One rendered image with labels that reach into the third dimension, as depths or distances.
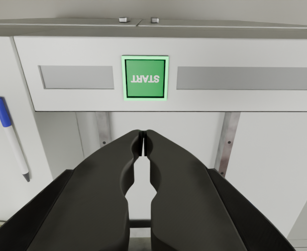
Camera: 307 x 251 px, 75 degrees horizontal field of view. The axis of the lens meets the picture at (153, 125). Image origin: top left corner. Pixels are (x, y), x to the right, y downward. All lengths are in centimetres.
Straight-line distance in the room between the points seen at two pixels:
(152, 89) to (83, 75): 9
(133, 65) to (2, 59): 15
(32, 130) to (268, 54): 32
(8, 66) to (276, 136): 52
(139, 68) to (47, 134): 18
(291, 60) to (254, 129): 24
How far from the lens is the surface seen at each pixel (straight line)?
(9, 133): 33
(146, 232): 63
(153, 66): 25
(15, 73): 30
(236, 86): 29
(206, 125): 47
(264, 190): 66
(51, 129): 36
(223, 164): 50
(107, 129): 43
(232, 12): 129
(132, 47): 25
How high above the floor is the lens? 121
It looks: 61 degrees down
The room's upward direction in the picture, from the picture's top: 177 degrees clockwise
